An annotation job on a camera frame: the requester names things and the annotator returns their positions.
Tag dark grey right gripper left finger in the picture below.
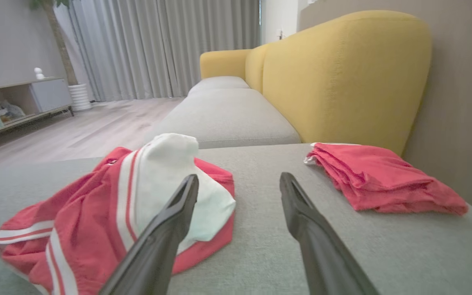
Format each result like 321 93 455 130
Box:
99 174 200 295

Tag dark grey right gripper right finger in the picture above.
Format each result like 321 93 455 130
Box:
279 172 380 295

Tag red garment with white stripes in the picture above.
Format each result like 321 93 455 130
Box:
0 133 236 295

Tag red white lettered shorts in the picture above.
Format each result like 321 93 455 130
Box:
304 142 469 216

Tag wide grey sofa ottoman seat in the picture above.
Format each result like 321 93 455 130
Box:
0 143 472 295

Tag grey sofa seat cushion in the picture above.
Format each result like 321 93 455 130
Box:
144 88 301 149
187 76 251 97

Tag white ribbed plant pot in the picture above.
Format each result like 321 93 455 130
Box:
68 84 92 112

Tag yellow sofa backrest cushion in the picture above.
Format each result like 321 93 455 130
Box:
245 44 269 94
262 10 432 156

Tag low grey media cabinet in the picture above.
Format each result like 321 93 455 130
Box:
0 77 75 142

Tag yellow sofa armrest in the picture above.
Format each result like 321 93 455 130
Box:
200 49 253 80

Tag grey pleated curtain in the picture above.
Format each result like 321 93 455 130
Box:
62 0 261 102

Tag crumpled item in cabinet shelf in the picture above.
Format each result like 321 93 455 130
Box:
0 100 26 123

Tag potted tree with brown trunk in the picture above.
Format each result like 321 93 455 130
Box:
29 0 79 86

